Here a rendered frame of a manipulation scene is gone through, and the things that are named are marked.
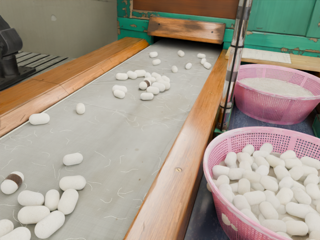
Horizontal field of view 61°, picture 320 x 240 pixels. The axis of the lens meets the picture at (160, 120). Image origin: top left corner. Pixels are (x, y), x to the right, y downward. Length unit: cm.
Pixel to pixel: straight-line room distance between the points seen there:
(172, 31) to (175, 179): 80
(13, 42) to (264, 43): 87
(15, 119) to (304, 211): 52
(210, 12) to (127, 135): 73
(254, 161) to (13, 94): 52
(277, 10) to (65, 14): 162
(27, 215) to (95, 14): 192
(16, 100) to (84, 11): 165
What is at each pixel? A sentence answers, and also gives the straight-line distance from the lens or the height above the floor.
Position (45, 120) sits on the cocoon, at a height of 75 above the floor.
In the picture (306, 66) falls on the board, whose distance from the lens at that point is 99.
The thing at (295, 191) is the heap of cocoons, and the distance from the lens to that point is 46.
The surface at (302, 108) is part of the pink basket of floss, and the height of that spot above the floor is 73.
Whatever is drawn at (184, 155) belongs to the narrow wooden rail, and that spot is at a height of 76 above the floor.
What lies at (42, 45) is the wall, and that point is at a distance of 250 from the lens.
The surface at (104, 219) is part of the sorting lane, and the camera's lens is 37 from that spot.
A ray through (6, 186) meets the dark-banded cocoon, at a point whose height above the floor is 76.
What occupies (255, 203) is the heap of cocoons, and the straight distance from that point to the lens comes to 42.
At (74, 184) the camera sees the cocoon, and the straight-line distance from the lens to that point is 40.
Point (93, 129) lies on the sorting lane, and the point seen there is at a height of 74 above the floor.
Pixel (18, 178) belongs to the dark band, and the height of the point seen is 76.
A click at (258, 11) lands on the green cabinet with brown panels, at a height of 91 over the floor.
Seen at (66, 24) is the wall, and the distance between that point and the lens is 232.
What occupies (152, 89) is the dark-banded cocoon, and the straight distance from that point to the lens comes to 69.
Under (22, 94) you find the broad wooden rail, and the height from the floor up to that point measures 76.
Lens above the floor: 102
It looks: 29 degrees down
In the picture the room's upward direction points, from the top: 3 degrees clockwise
